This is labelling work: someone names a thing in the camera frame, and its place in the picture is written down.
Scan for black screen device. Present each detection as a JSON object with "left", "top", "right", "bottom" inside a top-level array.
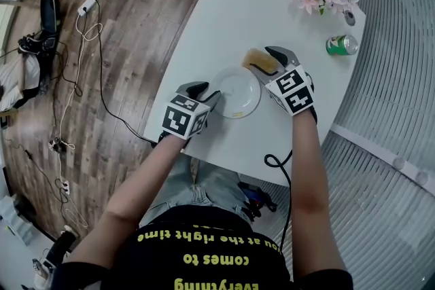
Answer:
[{"left": 237, "top": 181, "right": 278, "bottom": 221}]

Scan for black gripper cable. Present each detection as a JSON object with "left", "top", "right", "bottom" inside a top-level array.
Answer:
[{"left": 264, "top": 149, "right": 294, "bottom": 249}]

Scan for person's left forearm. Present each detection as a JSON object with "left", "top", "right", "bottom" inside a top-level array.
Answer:
[{"left": 101, "top": 136, "right": 190, "bottom": 232}]

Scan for black floor cable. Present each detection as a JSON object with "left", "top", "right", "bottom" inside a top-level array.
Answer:
[{"left": 88, "top": 0, "right": 159, "bottom": 147}]

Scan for small power strip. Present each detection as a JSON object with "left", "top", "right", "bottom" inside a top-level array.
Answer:
[{"left": 48, "top": 137, "right": 67, "bottom": 152}]

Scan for person's black printed t-shirt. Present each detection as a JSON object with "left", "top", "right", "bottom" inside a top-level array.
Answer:
[{"left": 60, "top": 205, "right": 354, "bottom": 290}]

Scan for person's right forearm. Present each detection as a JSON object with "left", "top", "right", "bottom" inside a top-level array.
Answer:
[{"left": 290, "top": 108, "right": 332, "bottom": 218}]

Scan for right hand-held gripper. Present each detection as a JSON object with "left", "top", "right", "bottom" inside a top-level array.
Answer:
[{"left": 247, "top": 46, "right": 319, "bottom": 123}]

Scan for white table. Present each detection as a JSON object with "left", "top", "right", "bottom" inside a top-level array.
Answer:
[{"left": 143, "top": 0, "right": 367, "bottom": 187}]

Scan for person's light grey jeans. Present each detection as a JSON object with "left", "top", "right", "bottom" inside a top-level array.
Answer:
[{"left": 139, "top": 154, "right": 254, "bottom": 228}]

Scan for white cable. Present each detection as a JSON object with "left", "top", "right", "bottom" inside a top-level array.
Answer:
[{"left": 58, "top": 13, "right": 103, "bottom": 228}]

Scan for white round plate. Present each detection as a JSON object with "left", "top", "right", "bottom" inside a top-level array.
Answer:
[{"left": 210, "top": 66, "right": 262, "bottom": 120}]

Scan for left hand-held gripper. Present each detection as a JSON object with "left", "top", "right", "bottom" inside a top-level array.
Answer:
[{"left": 158, "top": 81, "right": 224, "bottom": 149}]

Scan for white power strip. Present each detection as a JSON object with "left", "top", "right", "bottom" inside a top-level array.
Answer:
[{"left": 77, "top": 0, "right": 100, "bottom": 17}]

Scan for black padded backrest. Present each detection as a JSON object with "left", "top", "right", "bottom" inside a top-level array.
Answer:
[{"left": 18, "top": 0, "right": 62, "bottom": 55}]

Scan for green soda can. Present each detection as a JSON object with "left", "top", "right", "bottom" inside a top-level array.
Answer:
[{"left": 326, "top": 33, "right": 360, "bottom": 57}]

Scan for tan sponge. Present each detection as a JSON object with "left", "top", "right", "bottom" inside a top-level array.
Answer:
[{"left": 241, "top": 48, "right": 279, "bottom": 76}]

